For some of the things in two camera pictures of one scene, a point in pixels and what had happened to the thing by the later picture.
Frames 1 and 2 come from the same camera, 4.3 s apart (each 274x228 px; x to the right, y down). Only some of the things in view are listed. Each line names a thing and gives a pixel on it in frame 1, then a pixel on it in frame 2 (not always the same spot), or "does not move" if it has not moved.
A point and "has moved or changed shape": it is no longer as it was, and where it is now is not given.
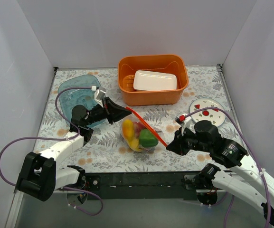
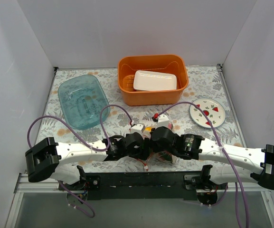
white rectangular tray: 144,80 does not move
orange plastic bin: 155,80 does not move
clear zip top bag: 139,137 has moved or changed shape
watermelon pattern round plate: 215,116 does not move
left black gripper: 107,110 → 145,150
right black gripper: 183,141 → 165,156
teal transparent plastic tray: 78,91 does not move
